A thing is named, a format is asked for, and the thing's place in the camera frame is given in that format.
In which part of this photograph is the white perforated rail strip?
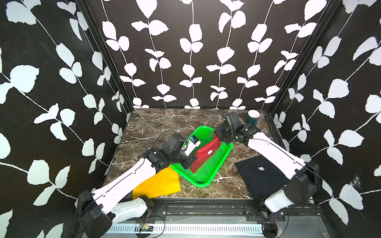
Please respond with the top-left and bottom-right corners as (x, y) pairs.
(107, 224), (264, 236)

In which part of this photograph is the dark green mug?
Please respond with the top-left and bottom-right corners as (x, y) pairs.
(246, 110), (261, 126)

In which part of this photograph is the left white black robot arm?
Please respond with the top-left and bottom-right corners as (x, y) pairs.
(71, 133), (200, 238)

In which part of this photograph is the black front mounting rail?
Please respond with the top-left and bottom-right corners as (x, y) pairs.
(84, 198), (328, 222)

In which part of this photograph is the black t-shirt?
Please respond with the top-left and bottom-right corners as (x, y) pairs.
(235, 155), (289, 200)

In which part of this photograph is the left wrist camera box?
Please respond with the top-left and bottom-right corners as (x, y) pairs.
(185, 135), (201, 156)

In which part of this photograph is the small circuit board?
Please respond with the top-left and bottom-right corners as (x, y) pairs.
(137, 224), (153, 233)

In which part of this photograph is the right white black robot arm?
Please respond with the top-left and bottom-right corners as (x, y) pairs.
(215, 112), (321, 219)

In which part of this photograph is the red t-shirt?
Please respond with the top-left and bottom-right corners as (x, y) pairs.
(190, 137), (221, 173)

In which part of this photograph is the yellow t-shirt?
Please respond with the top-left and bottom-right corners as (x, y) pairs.
(133, 167), (181, 199)

